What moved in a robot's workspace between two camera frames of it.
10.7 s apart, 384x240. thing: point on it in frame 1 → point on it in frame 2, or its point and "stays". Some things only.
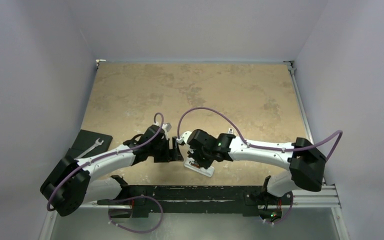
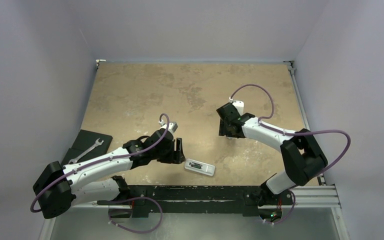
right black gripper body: [198, 156] → [227, 125]
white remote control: [190, 162] stays
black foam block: [85, 140] stays
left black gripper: [169, 154] stays
